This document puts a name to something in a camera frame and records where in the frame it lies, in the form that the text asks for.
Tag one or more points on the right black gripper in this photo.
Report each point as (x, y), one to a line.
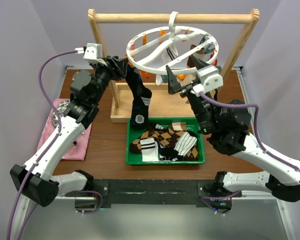
(174, 85)

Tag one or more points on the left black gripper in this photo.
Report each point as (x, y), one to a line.
(117, 68)

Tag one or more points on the beige tan sock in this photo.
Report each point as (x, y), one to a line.
(199, 54)

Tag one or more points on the white black banded sock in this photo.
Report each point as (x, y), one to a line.
(169, 54)

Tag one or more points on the white round clip hanger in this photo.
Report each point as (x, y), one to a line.
(152, 50)

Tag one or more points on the black blue sports sock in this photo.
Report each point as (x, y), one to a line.
(141, 99)

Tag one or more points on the green plastic bin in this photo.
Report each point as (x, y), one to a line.
(190, 123)

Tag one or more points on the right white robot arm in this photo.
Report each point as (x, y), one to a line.
(227, 126)

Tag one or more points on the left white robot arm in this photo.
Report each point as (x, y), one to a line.
(35, 178)

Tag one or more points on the white black striped sock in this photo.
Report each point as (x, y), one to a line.
(185, 143)

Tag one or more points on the blue patterned plate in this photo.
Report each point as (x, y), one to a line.
(61, 105)

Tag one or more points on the pink cloth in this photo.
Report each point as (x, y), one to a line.
(77, 151)

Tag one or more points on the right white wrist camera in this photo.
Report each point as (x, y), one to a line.
(209, 79)

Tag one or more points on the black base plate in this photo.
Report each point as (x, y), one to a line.
(158, 192)

